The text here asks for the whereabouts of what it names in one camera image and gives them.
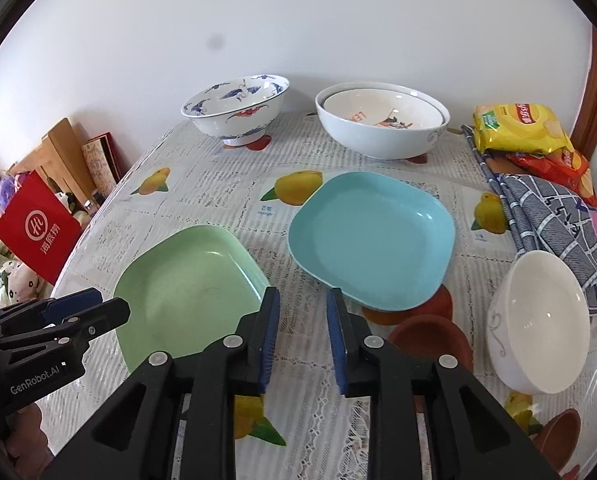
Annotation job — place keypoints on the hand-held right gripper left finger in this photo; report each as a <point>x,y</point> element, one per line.
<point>271,332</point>

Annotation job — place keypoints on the white bowl with orange print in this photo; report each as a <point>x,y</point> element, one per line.
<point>368,107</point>

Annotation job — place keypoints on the green square plate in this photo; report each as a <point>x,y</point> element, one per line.
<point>188,290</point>

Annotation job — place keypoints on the large white bowl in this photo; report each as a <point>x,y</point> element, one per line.
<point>378,142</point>

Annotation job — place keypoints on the wooden board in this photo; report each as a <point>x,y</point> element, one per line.
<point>63,155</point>

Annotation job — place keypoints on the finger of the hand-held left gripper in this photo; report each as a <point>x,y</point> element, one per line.
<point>103,315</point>
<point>73,303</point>

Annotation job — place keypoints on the red paper bag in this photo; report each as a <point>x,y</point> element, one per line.
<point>38,230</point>

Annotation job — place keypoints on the grey checkered cloth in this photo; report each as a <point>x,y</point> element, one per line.
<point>543,210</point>

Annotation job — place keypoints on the red chips bag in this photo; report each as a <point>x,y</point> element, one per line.
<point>573,170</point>

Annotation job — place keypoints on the brown saucer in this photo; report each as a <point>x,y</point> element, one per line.
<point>428,340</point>
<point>558,440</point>

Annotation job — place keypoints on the fruit print tablecloth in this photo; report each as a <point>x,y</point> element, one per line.
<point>218,195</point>

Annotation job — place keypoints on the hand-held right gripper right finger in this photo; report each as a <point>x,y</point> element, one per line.
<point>336,342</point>

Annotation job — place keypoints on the person's left hand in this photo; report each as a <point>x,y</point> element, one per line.
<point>28,435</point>

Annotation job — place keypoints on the small white bowl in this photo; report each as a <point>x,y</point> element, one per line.
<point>543,320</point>

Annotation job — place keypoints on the blue square plate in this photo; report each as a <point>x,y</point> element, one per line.
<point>368,230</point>

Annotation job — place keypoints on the yellow chips bag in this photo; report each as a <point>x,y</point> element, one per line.
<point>518,127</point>

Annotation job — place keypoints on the blue patterned white bowl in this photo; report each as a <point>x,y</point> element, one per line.
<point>238,120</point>

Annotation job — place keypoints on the floral fabric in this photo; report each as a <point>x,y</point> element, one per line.
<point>13,275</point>

